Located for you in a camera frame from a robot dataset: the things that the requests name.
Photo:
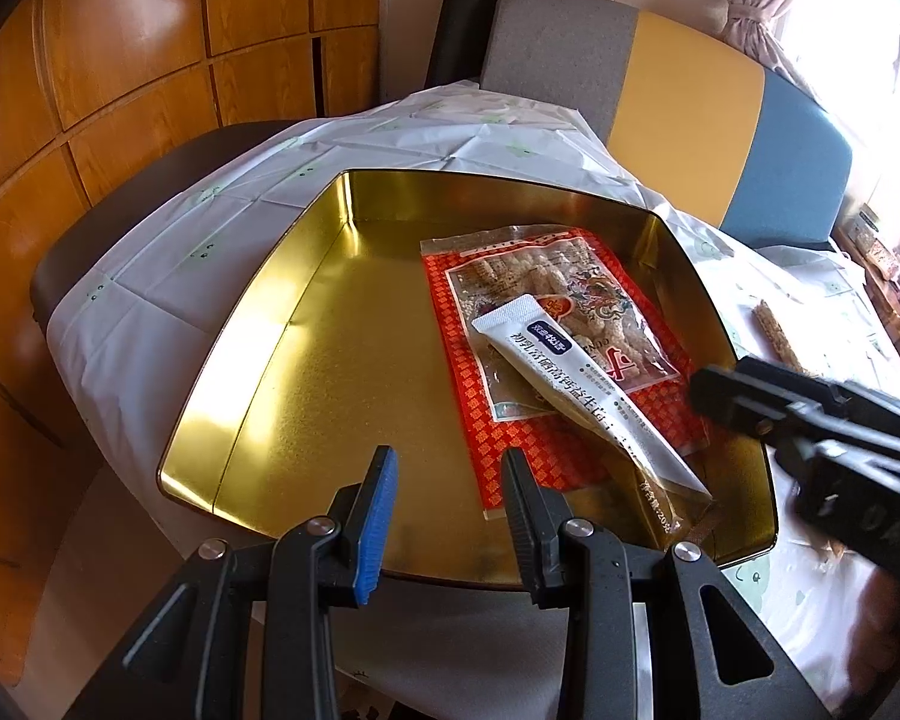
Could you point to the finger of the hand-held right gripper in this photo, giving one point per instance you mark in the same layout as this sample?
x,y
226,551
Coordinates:
x,y
832,394
735,394

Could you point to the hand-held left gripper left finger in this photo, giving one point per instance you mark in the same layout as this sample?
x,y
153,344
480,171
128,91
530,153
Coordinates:
x,y
375,532

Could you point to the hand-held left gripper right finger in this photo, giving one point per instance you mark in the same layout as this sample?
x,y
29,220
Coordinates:
x,y
526,532

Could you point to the white stick packet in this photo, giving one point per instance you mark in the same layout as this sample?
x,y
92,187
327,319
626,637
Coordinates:
x,y
570,360

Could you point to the gold tin box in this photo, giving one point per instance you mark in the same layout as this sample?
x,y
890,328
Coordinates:
x,y
345,352

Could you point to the sesame snack bar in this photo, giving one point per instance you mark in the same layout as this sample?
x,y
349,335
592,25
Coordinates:
x,y
769,326

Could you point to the large red snack bag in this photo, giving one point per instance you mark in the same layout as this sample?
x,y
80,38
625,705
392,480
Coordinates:
x,y
457,405

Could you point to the grey yellow blue chair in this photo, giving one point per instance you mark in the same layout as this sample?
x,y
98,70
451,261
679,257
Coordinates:
x,y
682,90

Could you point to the white green cloud tablecloth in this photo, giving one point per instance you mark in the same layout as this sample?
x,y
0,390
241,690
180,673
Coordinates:
x,y
195,255

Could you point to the floral curtain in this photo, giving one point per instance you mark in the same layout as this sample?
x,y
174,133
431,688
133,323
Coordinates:
x,y
750,22

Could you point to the black rolled mat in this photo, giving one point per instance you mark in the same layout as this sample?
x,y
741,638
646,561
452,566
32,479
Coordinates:
x,y
461,15

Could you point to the wooden wardrobe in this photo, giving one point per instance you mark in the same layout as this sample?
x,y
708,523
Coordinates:
x,y
120,52

